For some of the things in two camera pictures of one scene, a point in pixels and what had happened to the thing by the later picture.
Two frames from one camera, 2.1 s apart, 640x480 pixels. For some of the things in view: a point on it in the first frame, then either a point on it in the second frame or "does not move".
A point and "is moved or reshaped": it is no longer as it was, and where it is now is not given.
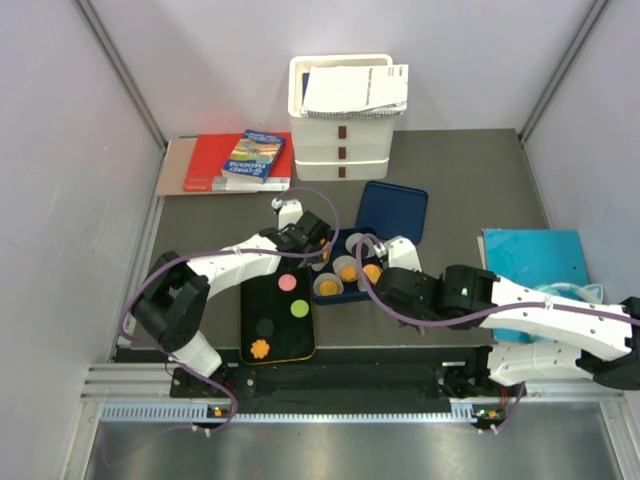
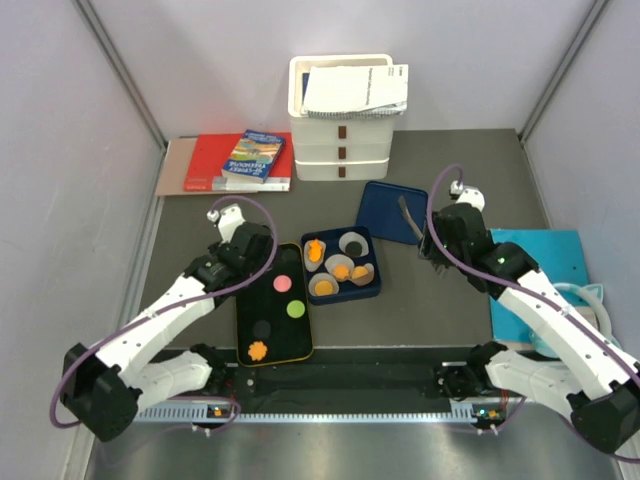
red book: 212,152 does not move
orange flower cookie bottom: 259,348 does not move
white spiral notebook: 356,91 does not move
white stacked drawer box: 338,149 does not move
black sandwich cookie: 265,327 does not move
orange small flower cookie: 373,272 is moved or reshaped
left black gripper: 311,260 → 266,255
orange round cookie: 348,273 is moved or reshaped
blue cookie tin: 347,272 does not move
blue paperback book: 253,156 does not move
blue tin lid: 393,212 does not move
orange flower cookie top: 325,248 is moved or reshaped
